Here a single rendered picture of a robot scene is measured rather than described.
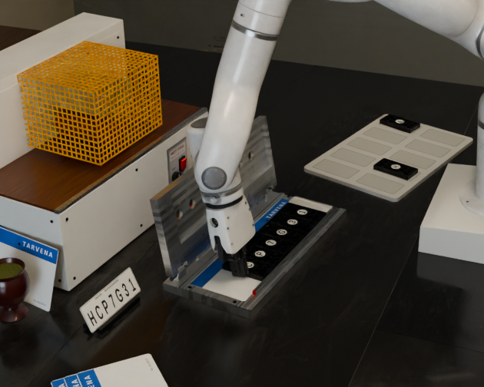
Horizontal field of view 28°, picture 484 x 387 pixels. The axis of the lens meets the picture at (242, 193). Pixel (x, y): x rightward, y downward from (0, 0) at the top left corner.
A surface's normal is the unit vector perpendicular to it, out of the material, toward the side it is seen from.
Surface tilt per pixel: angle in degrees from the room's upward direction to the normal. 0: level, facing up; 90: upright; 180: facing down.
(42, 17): 90
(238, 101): 41
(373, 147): 0
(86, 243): 90
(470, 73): 90
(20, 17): 90
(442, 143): 0
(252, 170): 81
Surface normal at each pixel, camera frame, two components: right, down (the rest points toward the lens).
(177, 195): 0.85, 0.09
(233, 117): 0.22, -0.30
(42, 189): -0.02, -0.87
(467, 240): -0.37, 0.46
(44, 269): -0.53, 0.07
